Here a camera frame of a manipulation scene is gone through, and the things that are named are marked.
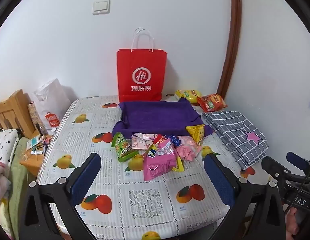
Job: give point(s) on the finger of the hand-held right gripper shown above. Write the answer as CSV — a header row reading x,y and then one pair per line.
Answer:
x,y
270,166
296,158

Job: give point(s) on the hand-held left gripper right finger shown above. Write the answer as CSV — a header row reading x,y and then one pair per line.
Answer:
x,y
218,177

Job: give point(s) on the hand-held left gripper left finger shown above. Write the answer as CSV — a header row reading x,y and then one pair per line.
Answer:
x,y
87,177

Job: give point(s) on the yellow strip snack packet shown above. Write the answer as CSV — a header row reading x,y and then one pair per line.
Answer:
x,y
180,163

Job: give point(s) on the pale pink candy packet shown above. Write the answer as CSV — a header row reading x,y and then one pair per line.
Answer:
x,y
187,150

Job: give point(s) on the green triangular snack packet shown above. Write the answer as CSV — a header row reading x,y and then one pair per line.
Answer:
x,y
122,148

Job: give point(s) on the yellow triangular snack packet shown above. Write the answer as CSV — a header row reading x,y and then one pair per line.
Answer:
x,y
196,132

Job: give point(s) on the blue snack packet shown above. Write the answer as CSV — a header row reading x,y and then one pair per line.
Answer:
x,y
175,140

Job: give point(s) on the large pink snack packet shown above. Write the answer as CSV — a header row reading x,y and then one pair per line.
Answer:
x,y
157,165

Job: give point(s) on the red snack packet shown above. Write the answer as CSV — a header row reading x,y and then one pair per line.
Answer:
x,y
160,138

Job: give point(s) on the white snack packet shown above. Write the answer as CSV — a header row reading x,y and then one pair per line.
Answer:
x,y
146,136

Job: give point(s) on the purple towel tray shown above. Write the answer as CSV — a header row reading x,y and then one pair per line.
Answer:
x,y
155,112

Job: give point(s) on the person's right hand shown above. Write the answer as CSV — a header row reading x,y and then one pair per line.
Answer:
x,y
292,221

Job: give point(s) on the grey checked cloth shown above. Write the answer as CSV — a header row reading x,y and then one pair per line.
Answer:
x,y
230,127

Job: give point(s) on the small white tube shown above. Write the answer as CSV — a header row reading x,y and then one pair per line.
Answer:
x,y
36,152

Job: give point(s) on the small figurine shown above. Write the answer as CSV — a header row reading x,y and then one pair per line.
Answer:
x,y
44,140

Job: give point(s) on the wooden nightstand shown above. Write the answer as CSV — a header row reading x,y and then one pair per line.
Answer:
x,y
32,162

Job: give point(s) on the fruit print tablecloth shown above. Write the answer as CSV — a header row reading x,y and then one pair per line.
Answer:
x,y
145,197

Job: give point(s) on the teal packet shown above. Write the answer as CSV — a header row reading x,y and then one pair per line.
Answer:
x,y
33,142

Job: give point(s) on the green blanket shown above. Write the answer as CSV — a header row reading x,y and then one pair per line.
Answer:
x,y
17,180

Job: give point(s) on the red orange snack bag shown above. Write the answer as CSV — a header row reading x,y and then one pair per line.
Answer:
x,y
212,102

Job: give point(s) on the patterned box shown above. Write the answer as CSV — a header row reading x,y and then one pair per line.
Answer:
x,y
34,116

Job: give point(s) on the yellow snack bag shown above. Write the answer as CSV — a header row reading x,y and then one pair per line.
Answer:
x,y
188,95

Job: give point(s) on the white plastic bag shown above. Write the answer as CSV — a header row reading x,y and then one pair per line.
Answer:
x,y
51,97

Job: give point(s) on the white dotted pillow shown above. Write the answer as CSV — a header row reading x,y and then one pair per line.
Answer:
x,y
4,142

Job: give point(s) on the wooden headboard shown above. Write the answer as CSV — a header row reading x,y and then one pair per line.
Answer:
x,y
14,107

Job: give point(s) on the red paper bag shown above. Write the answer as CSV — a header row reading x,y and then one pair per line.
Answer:
x,y
142,62

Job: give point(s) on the wooden door frame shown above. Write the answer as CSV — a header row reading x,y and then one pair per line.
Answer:
x,y
233,30

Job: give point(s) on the white wall switch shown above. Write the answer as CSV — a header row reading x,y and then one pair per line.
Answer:
x,y
101,7

